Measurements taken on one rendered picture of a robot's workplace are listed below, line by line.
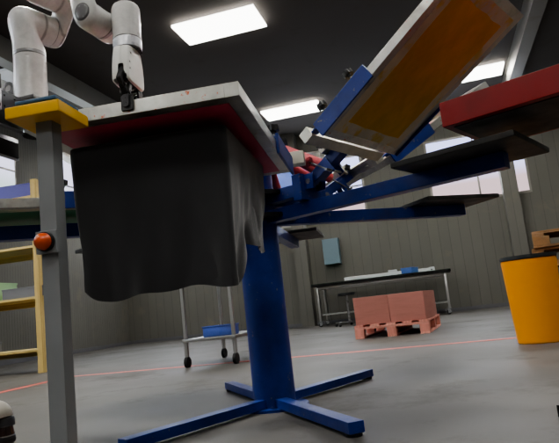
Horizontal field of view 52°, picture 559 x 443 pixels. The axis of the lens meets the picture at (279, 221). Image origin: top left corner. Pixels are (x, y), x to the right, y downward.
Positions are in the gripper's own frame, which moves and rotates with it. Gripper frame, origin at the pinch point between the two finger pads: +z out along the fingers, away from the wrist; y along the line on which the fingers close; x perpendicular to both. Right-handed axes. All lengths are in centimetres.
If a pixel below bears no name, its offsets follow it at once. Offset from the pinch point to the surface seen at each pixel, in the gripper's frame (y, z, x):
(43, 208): 20.1, 29.2, -13.0
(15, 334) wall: -853, 21, -627
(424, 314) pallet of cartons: -563, 61, 99
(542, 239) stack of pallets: -415, 6, 203
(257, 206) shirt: -42, 22, 22
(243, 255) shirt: -19.8, 39.6, 21.2
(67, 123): 17.1, 9.2, -8.3
